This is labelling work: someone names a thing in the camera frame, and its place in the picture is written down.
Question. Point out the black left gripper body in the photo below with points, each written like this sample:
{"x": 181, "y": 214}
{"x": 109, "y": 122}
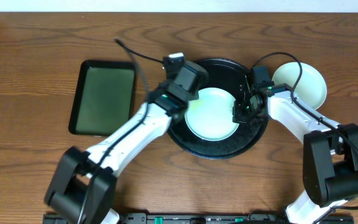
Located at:
{"x": 198, "y": 78}

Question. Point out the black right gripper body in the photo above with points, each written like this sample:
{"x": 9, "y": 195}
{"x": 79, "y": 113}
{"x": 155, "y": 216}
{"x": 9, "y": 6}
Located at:
{"x": 239, "y": 112}

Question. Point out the mint green plate with stain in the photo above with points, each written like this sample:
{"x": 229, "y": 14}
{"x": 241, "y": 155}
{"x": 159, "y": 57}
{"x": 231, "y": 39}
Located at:
{"x": 210, "y": 116}

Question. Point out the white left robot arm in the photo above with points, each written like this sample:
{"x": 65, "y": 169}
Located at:
{"x": 83, "y": 185}

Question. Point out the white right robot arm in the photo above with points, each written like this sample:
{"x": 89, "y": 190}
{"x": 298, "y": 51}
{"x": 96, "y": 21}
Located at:
{"x": 330, "y": 150}

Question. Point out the round black serving tray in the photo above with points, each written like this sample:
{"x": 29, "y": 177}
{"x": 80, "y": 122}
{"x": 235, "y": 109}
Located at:
{"x": 234, "y": 78}

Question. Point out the black rectangular tray with water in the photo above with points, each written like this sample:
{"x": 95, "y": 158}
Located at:
{"x": 103, "y": 99}

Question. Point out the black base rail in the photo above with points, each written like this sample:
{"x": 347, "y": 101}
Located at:
{"x": 142, "y": 218}

